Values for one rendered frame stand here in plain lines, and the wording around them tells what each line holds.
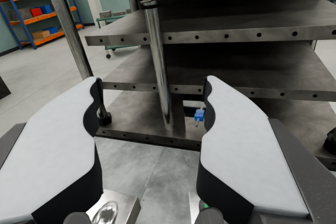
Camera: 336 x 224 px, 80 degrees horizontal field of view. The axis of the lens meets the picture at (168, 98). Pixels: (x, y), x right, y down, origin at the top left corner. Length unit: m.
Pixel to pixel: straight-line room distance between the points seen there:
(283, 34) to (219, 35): 0.22
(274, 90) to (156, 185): 0.62
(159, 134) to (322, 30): 0.80
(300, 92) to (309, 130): 0.27
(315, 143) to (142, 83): 0.84
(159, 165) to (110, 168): 0.22
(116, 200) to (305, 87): 0.84
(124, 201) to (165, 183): 0.18
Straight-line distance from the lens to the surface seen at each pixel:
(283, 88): 0.95
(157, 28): 0.85
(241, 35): 0.84
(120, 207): 0.78
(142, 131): 1.13
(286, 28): 0.85
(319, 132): 1.18
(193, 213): 0.68
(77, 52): 1.08
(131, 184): 0.90
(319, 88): 1.00
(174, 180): 0.87
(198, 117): 1.00
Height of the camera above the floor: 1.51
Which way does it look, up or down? 32 degrees down
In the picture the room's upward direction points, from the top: 9 degrees counter-clockwise
